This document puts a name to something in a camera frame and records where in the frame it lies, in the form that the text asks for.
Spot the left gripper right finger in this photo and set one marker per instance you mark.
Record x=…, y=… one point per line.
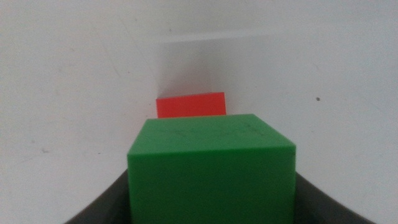
x=323, y=207

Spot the green cube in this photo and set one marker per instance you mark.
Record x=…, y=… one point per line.
x=211, y=174

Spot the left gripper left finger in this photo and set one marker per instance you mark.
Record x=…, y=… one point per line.
x=109, y=207

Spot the red cube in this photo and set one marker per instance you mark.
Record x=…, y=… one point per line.
x=191, y=105

